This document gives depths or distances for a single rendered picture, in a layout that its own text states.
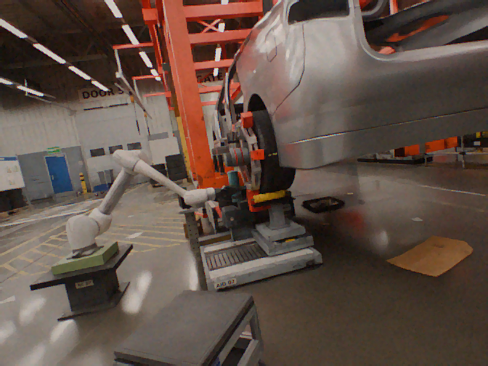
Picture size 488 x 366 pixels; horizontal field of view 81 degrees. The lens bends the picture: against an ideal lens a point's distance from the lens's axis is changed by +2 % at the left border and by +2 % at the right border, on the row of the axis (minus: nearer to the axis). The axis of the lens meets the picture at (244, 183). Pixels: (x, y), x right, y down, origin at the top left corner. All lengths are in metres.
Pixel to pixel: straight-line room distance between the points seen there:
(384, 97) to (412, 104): 0.15
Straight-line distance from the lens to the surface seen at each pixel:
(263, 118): 2.09
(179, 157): 10.63
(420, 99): 1.58
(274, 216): 2.33
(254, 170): 2.01
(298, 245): 2.24
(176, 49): 2.81
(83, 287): 2.34
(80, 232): 2.29
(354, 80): 1.42
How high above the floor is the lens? 0.92
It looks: 7 degrees down
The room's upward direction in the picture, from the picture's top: 10 degrees counter-clockwise
